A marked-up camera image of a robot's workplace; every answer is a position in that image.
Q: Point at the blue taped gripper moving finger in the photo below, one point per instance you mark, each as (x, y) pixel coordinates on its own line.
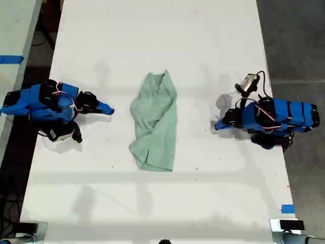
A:
(102, 111)
(220, 128)

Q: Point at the grey metal clamp pipe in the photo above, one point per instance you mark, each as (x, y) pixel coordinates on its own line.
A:
(297, 238)
(23, 238)

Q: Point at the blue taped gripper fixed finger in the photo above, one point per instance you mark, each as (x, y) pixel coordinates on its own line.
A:
(221, 122)
(106, 106)

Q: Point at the round black knob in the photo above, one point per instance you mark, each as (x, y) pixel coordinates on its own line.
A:
(164, 241)

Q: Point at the small black box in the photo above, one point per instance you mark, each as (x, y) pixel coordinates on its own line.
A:
(26, 227)
(292, 225)

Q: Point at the short black camera stalk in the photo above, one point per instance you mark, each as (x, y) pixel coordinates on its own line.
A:
(77, 133)
(244, 99)

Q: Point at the pale green T-shirt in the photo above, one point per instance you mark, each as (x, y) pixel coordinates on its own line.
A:
(155, 122)

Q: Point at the black camera box with label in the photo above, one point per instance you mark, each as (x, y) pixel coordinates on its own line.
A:
(59, 133)

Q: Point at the white side table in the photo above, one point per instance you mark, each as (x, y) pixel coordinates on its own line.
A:
(12, 38)

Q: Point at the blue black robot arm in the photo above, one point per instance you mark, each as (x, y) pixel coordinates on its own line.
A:
(33, 101)
(292, 114)

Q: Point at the long blue tape strip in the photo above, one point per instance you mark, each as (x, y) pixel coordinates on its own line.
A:
(11, 59)

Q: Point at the silver black camera box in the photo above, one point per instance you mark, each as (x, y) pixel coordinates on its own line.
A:
(247, 82)

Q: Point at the short blue tape strip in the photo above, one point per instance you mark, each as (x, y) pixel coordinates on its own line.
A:
(287, 208)

